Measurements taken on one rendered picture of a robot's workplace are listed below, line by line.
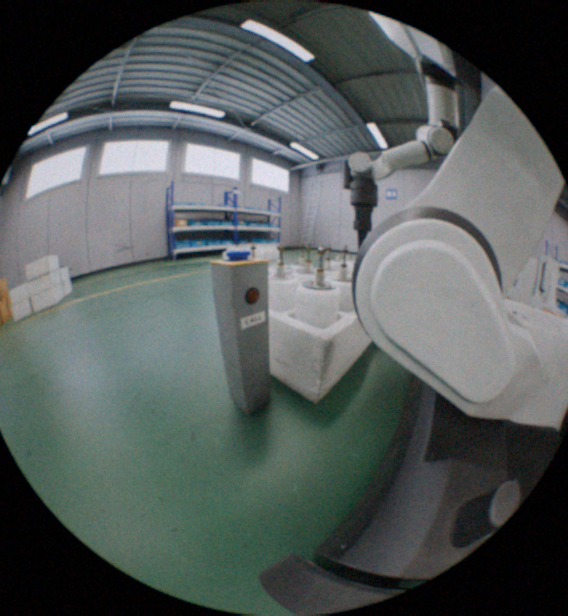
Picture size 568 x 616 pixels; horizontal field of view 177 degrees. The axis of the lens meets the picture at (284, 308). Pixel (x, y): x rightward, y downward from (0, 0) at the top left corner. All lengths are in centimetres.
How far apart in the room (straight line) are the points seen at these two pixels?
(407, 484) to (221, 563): 28
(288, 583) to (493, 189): 34
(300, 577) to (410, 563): 8
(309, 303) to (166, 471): 43
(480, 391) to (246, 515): 33
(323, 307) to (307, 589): 40
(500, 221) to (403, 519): 23
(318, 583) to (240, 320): 31
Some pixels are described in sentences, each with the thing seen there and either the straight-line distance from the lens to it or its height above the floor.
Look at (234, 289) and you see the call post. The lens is 25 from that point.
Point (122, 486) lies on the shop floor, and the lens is 44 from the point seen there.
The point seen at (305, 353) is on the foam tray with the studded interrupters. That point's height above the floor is 13.
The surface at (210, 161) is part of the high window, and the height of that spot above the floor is 293.
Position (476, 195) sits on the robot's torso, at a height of 41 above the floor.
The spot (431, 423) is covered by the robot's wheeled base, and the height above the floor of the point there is 19.
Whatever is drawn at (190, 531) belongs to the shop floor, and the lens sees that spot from 37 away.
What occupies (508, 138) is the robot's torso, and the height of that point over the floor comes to 48.
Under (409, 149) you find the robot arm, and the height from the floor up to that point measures 65.
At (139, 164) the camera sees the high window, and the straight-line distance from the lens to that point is 578.
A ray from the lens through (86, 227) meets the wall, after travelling 553.
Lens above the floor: 34
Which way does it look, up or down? 21 degrees down
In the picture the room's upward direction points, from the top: 1 degrees clockwise
